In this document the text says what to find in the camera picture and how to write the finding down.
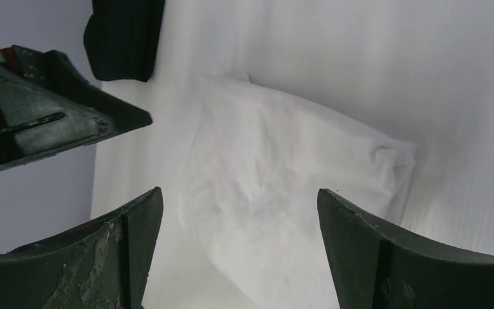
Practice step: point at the folded black t shirt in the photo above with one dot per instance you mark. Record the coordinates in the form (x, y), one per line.
(121, 38)

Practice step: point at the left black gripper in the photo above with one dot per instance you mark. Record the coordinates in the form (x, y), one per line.
(47, 107)

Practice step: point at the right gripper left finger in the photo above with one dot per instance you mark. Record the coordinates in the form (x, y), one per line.
(102, 263)

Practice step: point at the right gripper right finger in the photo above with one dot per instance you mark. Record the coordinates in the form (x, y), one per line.
(377, 264)

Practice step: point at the white t shirt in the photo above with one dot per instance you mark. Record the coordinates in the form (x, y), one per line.
(250, 183)

